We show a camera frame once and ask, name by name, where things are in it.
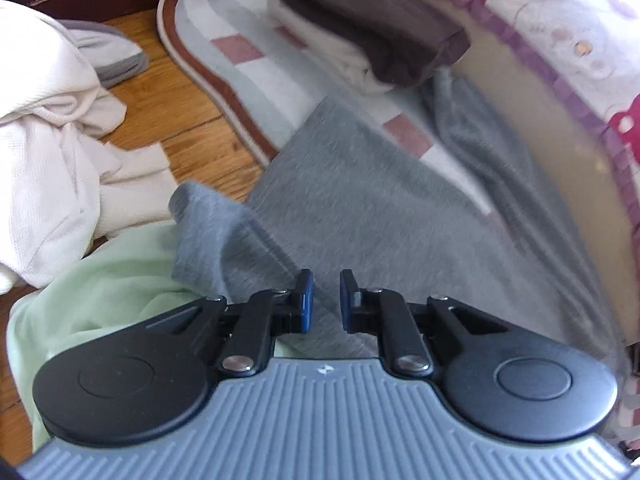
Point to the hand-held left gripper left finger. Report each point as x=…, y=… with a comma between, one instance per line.
x=306, y=305

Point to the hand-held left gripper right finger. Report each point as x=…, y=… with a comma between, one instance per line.
x=346, y=305

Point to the grey sweatpants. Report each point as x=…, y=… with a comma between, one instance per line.
x=375, y=210

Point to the light green cloth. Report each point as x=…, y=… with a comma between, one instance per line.
x=100, y=285

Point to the white folded garment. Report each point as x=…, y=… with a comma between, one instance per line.
x=340, y=55

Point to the checked rug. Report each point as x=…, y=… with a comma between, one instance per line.
x=240, y=60

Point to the brown folded sweater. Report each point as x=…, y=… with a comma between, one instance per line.
x=375, y=20

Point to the white waffle cloth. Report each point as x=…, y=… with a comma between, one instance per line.
x=50, y=160

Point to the grey slipper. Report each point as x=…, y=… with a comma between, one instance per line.
x=107, y=55

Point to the red printed quilt purple ruffle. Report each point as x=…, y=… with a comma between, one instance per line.
x=550, y=10

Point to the beige bed frame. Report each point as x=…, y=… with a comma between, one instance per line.
x=575, y=185

